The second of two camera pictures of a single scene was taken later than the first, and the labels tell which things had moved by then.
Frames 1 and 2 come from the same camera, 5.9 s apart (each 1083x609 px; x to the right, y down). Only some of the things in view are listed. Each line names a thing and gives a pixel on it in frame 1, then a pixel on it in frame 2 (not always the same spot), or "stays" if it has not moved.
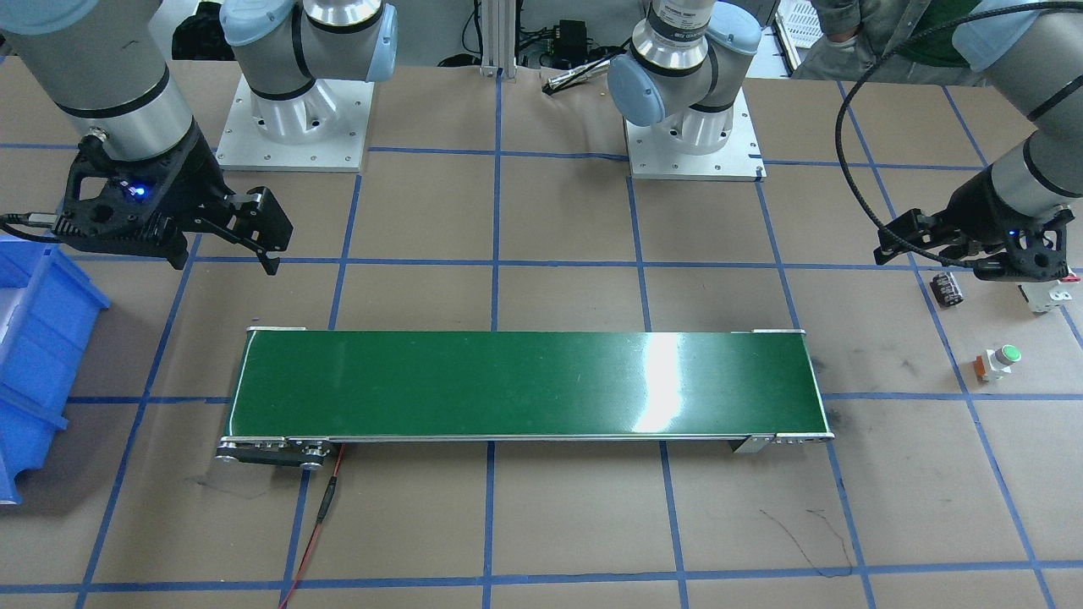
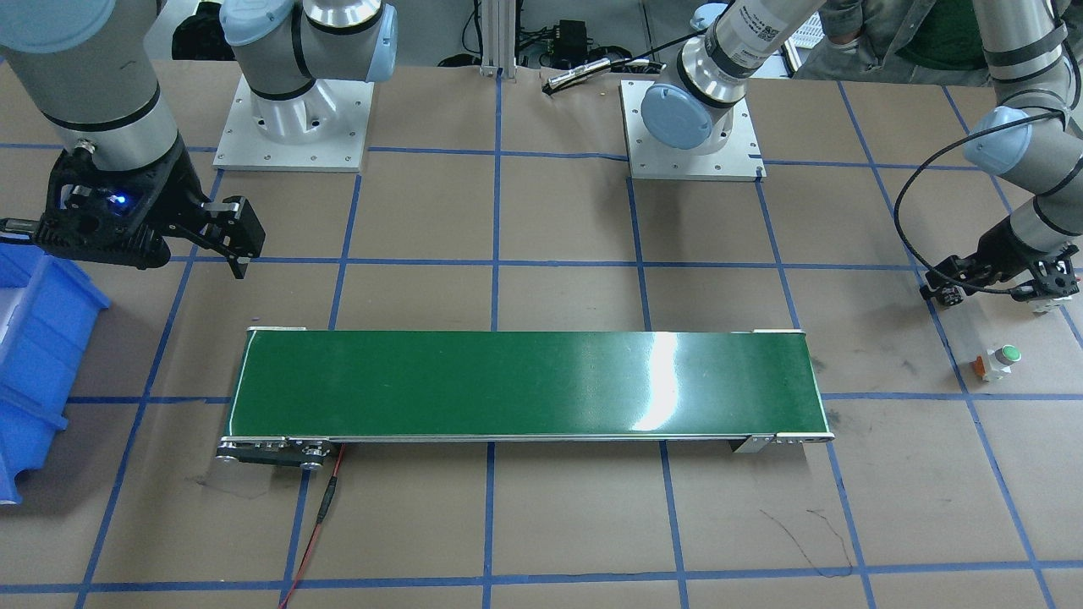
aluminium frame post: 498,38 stays
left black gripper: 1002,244 to 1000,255
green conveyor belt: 300,394 stays
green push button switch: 996,364 stays
